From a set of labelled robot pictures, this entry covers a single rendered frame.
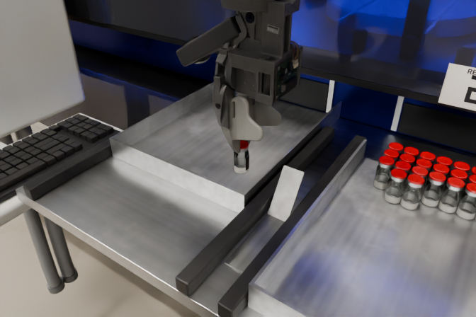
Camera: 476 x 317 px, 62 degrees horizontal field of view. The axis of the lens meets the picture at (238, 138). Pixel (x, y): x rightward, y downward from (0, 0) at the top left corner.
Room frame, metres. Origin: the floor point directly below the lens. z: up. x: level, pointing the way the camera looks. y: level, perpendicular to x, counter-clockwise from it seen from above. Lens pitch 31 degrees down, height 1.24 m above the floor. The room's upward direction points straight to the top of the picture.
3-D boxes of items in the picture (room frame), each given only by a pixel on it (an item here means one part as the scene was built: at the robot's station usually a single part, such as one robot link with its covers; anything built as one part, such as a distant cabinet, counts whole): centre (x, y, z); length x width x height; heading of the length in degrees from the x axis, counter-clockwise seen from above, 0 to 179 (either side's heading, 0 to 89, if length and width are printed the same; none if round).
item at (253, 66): (0.46, -0.02, 1.09); 0.09 x 0.08 x 0.12; 56
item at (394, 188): (0.43, -0.22, 0.90); 0.02 x 0.02 x 0.05
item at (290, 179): (0.37, -0.04, 0.91); 0.14 x 0.03 x 0.06; 146
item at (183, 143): (0.62, 0.00, 0.90); 0.34 x 0.26 x 0.04; 146
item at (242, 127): (0.45, -0.01, 0.99); 0.06 x 0.03 x 0.09; 56
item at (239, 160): (0.48, 0.00, 0.92); 0.02 x 0.02 x 0.04
